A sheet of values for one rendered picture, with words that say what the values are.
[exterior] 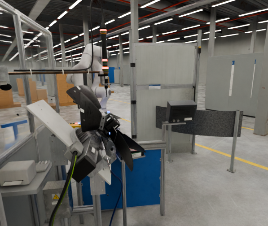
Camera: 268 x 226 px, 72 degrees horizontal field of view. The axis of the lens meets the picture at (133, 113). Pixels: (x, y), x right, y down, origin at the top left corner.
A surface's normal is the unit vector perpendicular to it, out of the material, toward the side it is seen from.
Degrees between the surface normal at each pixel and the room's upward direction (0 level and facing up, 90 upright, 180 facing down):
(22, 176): 90
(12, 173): 90
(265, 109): 90
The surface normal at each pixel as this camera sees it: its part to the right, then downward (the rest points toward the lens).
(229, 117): -0.11, 0.22
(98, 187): 0.11, 0.22
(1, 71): 0.66, 0.15
